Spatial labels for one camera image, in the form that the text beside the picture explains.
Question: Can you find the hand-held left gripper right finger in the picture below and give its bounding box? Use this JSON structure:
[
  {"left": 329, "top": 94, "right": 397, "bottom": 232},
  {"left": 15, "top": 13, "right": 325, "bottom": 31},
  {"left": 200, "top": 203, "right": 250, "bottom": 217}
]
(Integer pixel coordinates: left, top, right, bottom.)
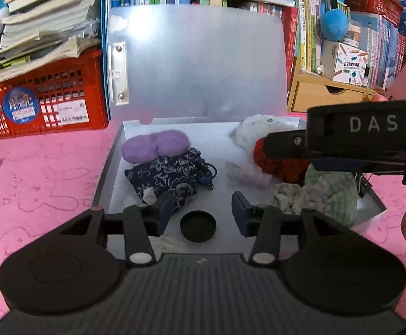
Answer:
[{"left": 231, "top": 191, "right": 345, "bottom": 266}]

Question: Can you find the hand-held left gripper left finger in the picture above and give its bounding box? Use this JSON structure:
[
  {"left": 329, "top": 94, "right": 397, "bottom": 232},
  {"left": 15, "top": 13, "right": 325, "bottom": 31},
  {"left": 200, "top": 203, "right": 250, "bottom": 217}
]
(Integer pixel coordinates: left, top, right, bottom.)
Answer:
[{"left": 60, "top": 190, "right": 176, "bottom": 266}]

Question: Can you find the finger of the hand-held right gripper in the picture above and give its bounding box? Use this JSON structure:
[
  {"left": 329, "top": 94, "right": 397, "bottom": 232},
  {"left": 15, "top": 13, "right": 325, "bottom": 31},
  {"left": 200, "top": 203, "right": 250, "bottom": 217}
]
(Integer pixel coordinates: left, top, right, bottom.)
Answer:
[
  {"left": 263, "top": 130, "right": 310, "bottom": 160},
  {"left": 311, "top": 159, "right": 360, "bottom": 173}
]

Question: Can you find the red knitted item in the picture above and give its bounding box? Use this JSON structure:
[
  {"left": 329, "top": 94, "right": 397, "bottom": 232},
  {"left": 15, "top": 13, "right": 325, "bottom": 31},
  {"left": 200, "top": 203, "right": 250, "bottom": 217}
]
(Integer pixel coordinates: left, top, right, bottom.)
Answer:
[{"left": 253, "top": 138, "right": 313, "bottom": 184}]

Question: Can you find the green checkered cloth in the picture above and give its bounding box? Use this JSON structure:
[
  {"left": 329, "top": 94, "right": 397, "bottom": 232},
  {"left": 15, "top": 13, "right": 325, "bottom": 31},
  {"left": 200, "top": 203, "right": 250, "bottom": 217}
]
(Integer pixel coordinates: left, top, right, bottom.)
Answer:
[{"left": 302, "top": 166, "right": 359, "bottom": 227}]

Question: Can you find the dark blue floral pouch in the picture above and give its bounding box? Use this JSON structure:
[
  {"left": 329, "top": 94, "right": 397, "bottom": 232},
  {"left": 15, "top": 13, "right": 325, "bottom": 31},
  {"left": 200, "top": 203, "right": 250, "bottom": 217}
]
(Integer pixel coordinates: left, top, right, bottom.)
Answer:
[{"left": 124, "top": 147, "right": 218, "bottom": 213}]

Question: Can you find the black round lid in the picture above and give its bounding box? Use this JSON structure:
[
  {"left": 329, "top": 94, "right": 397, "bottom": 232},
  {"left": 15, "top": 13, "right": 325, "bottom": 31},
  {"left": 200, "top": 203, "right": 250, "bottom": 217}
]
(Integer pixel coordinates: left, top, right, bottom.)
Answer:
[{"left": 180, "top": 210, "right": 218, "bottom": 243}]

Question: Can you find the pale pink fluffy item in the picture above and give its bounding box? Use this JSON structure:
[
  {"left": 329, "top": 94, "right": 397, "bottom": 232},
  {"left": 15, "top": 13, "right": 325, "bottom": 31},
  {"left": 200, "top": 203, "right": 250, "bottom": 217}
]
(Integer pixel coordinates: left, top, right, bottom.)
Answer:
[{"left": 225, "top": 159, "right": 273, "bottom": 189}]

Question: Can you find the whitish cloth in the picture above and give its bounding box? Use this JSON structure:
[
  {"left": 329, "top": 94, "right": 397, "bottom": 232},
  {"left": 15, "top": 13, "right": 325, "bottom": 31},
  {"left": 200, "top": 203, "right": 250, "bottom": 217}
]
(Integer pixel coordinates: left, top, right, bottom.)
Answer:
[{"left": 272, "top": 182, "right": 311, "bottom": 215}]

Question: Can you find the purple fluffy ball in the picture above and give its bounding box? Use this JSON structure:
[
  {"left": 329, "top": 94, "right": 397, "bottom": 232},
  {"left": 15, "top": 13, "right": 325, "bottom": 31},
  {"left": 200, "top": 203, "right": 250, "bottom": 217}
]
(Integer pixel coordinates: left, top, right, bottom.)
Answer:
[{"left": 121, "top": 130, "right": 192, "bottom": 164}]

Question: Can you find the small white cloth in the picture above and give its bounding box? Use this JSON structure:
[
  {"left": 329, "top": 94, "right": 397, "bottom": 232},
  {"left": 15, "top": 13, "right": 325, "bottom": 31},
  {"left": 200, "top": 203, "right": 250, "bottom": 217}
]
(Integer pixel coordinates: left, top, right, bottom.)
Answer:
[{"left": 151, "top": 235, "right": 190, "bottom": 254}]

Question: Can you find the white fluffy ball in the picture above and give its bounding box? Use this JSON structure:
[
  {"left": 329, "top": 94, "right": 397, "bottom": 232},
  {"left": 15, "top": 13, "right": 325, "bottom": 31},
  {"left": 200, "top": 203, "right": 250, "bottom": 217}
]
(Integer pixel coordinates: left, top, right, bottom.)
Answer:
[{"left": 229, "top": 114, "right": 301, "bottom": 161}]

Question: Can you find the black binder clip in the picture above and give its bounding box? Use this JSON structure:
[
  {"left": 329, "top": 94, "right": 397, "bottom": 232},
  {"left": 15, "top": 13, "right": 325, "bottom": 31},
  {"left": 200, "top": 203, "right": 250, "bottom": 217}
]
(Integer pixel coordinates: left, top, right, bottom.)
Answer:
[{"left": 356, "top": 173, "right": 373, "bottom": 198}]

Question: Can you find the wooden drawer organiser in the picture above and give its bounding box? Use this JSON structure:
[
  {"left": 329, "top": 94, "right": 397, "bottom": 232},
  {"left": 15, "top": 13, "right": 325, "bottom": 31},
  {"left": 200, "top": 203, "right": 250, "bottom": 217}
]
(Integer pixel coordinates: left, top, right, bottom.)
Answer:
[{"left": 287, "top": 56, "right": 388, "bottom": 114}]

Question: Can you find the white pencil-print box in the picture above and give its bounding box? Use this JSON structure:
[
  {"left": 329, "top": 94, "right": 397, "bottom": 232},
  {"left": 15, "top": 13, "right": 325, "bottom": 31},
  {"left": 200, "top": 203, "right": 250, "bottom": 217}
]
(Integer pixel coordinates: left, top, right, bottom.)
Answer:
[{"left": 320, "top": 40, "right": 371, "bottom": 88}]

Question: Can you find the big blue round plush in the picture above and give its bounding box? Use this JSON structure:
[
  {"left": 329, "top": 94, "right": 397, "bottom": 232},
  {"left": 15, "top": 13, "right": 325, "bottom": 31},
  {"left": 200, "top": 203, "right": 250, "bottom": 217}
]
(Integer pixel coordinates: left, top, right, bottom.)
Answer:
[{"left": 294, "top": 0, "right": 351, "bottom": 41}]

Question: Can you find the pink printed blanket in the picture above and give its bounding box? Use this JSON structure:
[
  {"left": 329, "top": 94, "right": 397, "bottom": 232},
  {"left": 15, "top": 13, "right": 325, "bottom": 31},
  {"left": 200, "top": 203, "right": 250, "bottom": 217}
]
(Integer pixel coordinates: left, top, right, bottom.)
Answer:
[{"left": 0, "top": 110, "right": 406, "bottom": 329}]

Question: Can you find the red plastic basket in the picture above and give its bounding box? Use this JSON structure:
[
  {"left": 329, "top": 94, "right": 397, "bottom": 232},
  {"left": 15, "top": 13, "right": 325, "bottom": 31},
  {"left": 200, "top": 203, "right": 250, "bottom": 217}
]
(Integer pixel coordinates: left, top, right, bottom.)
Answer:
[{"left": 344, "top": 0, "right": 404, "bottom": 27}]

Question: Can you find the red plastic crate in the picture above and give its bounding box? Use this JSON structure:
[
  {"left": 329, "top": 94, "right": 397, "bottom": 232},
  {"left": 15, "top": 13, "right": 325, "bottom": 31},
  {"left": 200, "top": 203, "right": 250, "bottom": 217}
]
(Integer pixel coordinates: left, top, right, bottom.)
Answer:
[{"left": 0, "top": 45, "right": 110, "bottom": 143}]

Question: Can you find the stack of worn books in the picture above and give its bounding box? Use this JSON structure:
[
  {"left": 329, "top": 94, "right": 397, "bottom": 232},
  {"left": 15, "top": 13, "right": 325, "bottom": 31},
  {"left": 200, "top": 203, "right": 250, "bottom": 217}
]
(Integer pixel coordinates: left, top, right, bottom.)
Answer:
[{"left": 0, "top": 0, "right": 102, "bottom": 79}]

